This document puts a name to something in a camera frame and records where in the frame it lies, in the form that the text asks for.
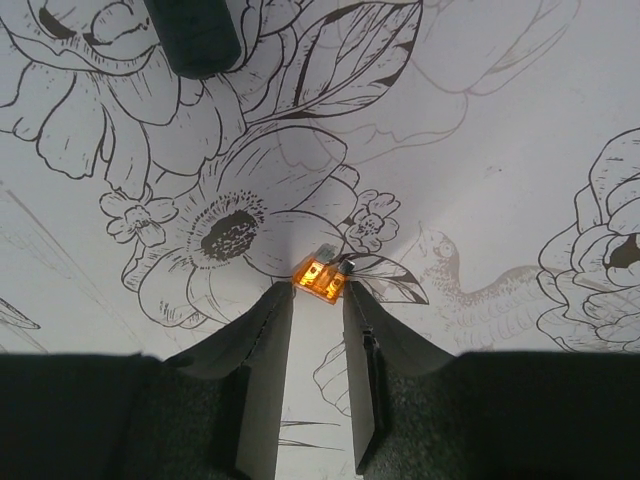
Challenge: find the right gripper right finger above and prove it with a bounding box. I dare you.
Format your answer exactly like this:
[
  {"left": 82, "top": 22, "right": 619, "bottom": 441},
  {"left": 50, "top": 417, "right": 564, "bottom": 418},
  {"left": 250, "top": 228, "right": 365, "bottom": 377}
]
[{"left": 343, "top": 281, "right": 454, "bottom": 475}]

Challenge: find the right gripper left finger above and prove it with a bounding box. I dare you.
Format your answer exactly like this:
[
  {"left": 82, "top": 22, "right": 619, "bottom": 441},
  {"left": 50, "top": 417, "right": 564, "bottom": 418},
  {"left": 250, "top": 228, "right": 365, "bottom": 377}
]
[{"left": 165, "top": 282, "right": 293, "bottom": 479}]

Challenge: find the orange blade fuse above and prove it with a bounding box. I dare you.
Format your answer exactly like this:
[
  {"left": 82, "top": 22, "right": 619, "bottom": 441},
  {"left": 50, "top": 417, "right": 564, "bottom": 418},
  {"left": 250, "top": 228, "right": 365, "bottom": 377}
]
[{"left": 292, "top": 243, "right": 355, "bottom": 305}]

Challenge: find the black fuse box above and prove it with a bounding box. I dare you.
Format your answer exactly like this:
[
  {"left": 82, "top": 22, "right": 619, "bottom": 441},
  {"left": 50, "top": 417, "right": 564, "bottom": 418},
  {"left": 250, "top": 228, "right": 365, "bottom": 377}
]
[{"left": 145, "top": 0, "right": 241, "bottom": 80}]

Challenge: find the floral printed table mat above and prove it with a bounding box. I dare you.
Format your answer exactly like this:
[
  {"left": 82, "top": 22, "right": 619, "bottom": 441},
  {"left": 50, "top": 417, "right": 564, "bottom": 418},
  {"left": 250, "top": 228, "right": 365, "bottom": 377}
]
[{"left": 0, "top": 0, "right": 640, "bottom": 480}]

